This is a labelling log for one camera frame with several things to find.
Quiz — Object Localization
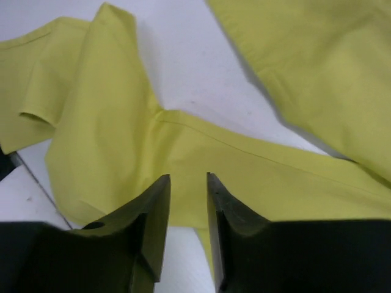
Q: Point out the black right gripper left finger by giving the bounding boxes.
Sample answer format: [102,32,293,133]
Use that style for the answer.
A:
[70,175,170,292]

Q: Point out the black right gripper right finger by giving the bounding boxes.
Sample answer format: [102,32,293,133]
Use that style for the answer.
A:
[206,173,274,292]

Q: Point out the yellow-green trousers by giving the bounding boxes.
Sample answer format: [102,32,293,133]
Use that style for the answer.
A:
[0,0,391,293]

